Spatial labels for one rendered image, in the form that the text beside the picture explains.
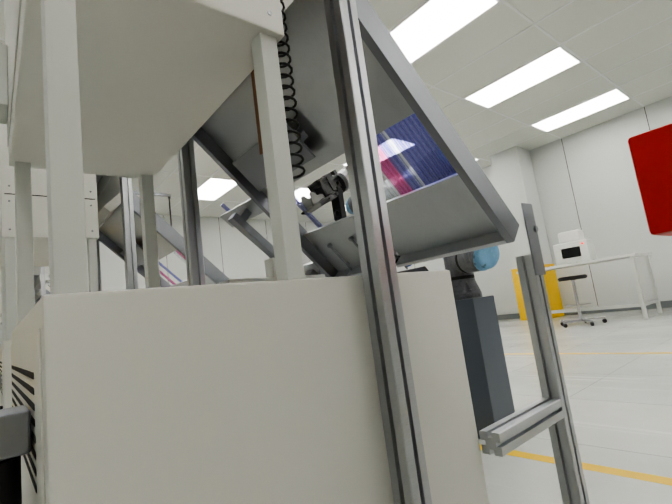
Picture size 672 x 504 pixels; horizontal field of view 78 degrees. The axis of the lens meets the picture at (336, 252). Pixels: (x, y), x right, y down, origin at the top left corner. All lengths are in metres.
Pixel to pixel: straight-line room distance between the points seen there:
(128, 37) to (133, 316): 0.43
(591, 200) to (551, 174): 0.81
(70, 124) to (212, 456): 0.39
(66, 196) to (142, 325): 0.15
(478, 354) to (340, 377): 1.22
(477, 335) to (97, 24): 1.54
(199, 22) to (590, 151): 7.71
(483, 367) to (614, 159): 6.51
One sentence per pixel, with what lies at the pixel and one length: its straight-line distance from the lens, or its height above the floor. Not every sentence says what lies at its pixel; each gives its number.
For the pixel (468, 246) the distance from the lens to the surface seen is 1.13.
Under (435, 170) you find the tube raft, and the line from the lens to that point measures 1.05.
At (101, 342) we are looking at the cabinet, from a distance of 0.48.
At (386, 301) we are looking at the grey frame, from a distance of 0.63.
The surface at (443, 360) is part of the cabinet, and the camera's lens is 0.79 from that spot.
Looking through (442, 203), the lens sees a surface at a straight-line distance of 1.10.
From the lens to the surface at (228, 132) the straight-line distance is 1.33.
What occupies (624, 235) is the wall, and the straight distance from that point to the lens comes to 7.86.
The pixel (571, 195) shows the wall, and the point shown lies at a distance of 8.14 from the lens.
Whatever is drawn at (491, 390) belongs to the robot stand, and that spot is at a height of 0.19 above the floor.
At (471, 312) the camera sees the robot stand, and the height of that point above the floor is 0.49.
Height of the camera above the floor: 0.57
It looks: 8 degrees up
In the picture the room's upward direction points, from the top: 8 degrees counter-clockwise
